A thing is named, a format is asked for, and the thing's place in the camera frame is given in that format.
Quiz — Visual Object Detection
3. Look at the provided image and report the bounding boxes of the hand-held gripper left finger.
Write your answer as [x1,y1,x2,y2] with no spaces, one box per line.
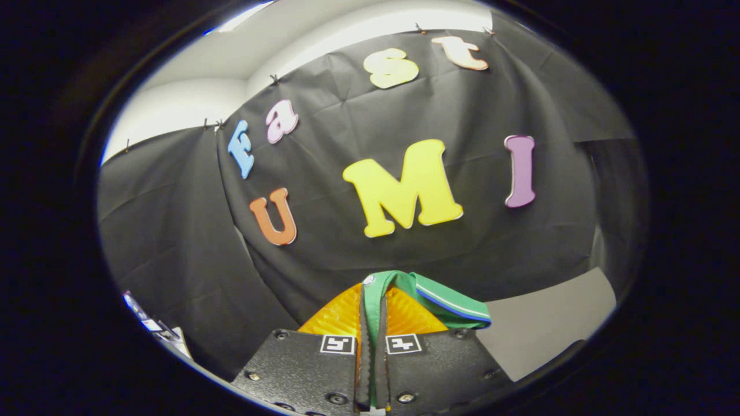
[231,283,373,414]

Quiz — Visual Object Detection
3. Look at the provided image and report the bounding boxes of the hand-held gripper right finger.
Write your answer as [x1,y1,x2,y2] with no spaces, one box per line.
[373,286,512,414]

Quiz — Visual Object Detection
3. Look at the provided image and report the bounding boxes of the green shirt clothes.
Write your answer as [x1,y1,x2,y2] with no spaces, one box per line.
[361,270,492,405]

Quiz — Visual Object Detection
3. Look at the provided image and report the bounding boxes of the white and blue equipment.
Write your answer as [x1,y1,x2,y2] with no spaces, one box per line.
[123,291,191,359]

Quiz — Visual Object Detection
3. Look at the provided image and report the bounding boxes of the black backdrop cloth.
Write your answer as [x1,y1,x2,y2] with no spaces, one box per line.
[97,12,648,382]

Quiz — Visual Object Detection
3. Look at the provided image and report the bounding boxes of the beige cabinet with dark frame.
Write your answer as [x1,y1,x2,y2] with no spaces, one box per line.
[477,267,618,382]

